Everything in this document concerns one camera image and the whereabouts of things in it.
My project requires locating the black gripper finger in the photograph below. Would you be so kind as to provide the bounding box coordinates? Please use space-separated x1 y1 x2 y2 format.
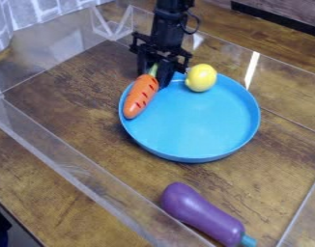
157 58 176 89
137 51 156 74

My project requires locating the clear acrylic corner bracket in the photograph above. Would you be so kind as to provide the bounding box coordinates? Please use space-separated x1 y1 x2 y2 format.
90 6 133 41

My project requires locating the yellow toy lemon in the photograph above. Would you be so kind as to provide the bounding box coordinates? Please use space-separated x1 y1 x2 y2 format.
185 64 217 93

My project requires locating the orange toy carrot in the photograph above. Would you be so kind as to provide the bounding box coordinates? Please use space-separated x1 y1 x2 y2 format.
122 65 158 119

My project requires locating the blue round plate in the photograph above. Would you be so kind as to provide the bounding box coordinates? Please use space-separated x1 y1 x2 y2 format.
121 73 262 163

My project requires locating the purple toy eggplant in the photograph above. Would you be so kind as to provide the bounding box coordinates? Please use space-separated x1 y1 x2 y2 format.
160 182 258 247

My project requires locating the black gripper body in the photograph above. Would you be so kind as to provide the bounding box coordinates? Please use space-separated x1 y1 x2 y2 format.
128 0 196 72

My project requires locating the black cable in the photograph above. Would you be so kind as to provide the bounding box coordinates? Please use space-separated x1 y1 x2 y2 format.
179 11 201 36

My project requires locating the white patterned curtain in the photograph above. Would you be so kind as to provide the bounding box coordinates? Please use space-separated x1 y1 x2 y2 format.
0 0 113 52

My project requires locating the clear acrylic enclosure wall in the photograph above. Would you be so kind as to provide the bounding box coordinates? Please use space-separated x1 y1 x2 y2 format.
0 0 315 247

